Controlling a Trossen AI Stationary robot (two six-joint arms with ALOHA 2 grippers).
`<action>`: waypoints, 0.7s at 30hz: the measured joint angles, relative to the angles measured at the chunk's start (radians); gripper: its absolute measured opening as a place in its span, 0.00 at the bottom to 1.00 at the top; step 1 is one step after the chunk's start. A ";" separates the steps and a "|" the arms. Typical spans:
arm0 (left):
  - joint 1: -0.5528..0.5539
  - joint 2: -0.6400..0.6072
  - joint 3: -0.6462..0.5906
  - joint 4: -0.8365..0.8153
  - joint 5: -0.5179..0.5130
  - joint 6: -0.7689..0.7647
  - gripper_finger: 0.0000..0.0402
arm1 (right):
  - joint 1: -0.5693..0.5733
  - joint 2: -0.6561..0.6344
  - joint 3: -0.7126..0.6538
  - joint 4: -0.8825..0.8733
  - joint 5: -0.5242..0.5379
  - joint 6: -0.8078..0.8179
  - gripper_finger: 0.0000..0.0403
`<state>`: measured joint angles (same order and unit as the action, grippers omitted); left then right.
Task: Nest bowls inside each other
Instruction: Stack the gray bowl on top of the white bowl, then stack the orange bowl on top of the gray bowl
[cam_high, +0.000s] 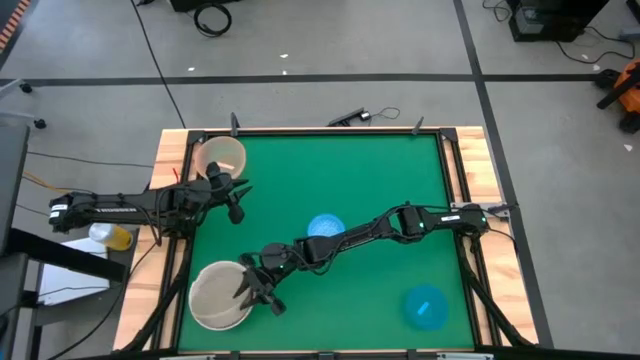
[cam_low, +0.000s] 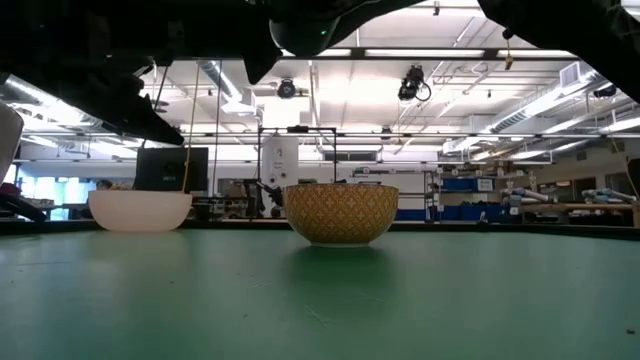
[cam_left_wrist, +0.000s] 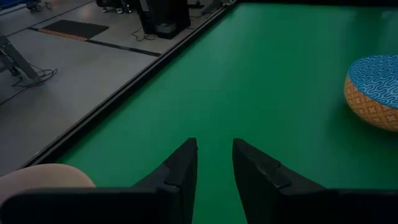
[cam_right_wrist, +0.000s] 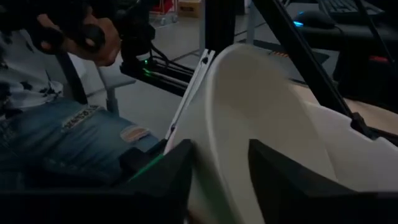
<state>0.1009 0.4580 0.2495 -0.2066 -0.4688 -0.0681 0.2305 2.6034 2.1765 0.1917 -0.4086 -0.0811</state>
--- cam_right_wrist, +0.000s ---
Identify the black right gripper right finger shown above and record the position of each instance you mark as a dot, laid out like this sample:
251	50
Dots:
280	186

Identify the black keyboard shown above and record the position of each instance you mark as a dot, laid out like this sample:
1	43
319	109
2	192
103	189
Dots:
345	6

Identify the black vertical frame post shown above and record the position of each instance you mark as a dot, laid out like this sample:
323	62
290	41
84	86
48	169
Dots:
222	25

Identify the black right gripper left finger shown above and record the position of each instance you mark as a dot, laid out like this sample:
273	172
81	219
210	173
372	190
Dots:
168	180

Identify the person's hand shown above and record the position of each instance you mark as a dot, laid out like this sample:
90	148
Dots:
105	40

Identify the white shelf rail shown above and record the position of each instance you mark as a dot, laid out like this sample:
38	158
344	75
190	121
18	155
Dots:
193	88

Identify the red cart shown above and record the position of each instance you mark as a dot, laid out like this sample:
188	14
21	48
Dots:
163	7

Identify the thin black frame rod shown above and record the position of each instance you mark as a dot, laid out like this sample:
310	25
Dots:
374	34

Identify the black diagonal frame strut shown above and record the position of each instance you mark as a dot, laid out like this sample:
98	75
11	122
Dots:
298	53

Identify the black computer mouse blue light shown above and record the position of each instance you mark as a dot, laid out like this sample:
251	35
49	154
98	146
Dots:
315	19

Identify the cardboard box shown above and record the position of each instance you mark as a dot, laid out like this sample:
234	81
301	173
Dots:
189	7

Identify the black desk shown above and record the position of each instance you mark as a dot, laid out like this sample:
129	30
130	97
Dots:
367	62

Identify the white bowl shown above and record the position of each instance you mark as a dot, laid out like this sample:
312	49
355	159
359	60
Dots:
248	93

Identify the black base rail green light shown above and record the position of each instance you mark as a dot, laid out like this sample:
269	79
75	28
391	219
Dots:
161	76

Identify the person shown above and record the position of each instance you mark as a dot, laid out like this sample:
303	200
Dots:
62	140

